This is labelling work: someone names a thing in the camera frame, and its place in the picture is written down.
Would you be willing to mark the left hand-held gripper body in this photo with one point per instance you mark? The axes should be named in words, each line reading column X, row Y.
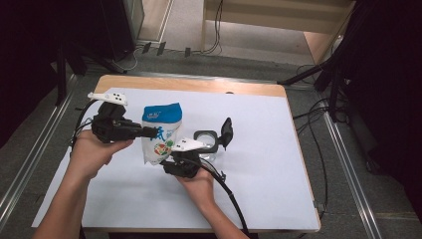
column 109, row 129

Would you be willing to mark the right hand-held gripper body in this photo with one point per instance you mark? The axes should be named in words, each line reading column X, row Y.
column 184, row 166

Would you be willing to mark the white and blue pouch bag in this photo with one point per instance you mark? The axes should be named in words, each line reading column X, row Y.
column 162, row 114

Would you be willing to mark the clear jar with black lid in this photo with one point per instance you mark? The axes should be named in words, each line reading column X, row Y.
column 225, row 132

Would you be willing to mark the person's right hand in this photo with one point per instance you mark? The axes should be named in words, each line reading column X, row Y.
column 200, row 189

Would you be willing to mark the person's left hand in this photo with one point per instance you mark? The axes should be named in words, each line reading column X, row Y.
column 89, row 156

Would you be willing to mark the black stand legs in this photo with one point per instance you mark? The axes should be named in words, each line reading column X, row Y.
column 61, row 73
column 333, row 79

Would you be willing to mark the white paper sheet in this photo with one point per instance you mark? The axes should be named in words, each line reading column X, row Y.
column 265, row 166

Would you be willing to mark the black cabinet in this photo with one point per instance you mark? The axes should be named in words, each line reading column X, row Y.
column 116, row 26

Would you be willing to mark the black curtain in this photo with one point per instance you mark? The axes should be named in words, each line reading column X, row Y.
column 388, row 83
column 23, row 49

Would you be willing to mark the light wooden bench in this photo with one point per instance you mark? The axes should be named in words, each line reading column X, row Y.
column 282, row 13

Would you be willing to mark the metal floor rail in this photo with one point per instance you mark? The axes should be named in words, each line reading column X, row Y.
column 351, row 186
column 30, row 162

